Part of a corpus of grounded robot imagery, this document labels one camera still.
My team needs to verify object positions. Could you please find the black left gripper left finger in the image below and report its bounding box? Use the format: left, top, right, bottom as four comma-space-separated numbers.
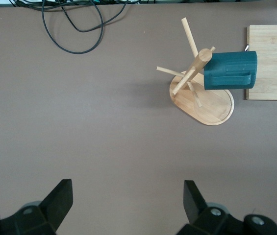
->
0, 179, 74, 235

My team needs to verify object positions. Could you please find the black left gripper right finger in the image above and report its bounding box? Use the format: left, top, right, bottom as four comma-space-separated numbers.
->
177, 180, 277, 235

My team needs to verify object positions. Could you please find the dark teal cup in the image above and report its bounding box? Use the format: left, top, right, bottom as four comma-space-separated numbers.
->
203, 50, 258, 92

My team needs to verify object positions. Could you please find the wooden cup rack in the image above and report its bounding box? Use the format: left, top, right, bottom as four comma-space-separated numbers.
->
156, 17, 235, 126

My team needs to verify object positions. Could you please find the brown table mat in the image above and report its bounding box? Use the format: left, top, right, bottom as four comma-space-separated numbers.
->
0, 2, 277, 235

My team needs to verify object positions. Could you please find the bamboo cutting board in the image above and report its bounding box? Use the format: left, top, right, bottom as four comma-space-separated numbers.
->
245, 24, 277, 101

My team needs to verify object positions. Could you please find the black looped cable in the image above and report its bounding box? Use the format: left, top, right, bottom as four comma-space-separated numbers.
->
41, 0, 104, 54
59, 0, 129, 32

